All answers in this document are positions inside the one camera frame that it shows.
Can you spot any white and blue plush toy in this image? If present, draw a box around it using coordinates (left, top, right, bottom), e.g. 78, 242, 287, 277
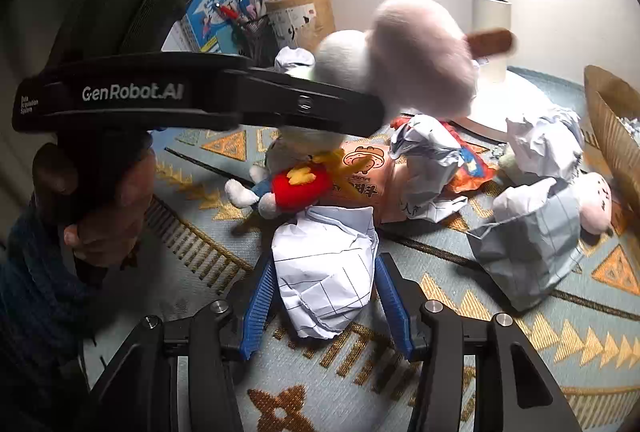
225, 122, 346, 220

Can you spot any brown ribbed bowl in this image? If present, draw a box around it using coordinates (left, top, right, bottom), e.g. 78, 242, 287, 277
584, 64, 640, 233

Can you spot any person's left hand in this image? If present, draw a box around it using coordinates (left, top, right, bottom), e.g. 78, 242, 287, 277
32, 142, 158, 269

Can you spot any orange and blue snack packet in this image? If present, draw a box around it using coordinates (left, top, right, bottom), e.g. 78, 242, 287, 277
390, 114, 496, 195

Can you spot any orange snack box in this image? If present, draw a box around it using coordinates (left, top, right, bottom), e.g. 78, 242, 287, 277
320, 142, 401, 225

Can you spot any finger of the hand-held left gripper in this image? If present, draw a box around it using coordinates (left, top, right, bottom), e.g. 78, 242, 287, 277
225, 66, 387, 137

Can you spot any white desk lamp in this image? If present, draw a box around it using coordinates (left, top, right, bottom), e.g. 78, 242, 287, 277
465, 0, 551, 143

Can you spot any black mesh pen holder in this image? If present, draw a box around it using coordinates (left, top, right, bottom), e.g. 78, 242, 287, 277
227, 7, 281, 68

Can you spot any patterned table mat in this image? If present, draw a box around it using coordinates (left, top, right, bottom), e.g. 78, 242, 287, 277
80, 67, 640, 432

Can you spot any pastel bear plush toy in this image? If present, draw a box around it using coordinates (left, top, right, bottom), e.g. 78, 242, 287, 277
572, 171, 617, 237

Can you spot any red pen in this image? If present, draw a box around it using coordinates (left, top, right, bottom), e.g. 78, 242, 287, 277
216, 4, 248, 23

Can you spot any person's left forearm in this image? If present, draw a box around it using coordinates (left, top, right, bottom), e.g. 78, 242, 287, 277
0, 197, 108, 393

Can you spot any blue book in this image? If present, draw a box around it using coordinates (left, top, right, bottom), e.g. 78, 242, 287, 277
180, 0, 251, 55

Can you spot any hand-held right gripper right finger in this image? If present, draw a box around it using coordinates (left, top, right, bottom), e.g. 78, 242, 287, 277
375, 253, 583, 432

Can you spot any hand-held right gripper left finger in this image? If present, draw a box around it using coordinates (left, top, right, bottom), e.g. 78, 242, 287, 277
87, 254, 278, 432

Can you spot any beige round pen holder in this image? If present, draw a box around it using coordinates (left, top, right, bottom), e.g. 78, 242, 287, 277
264, 0, 336, 55

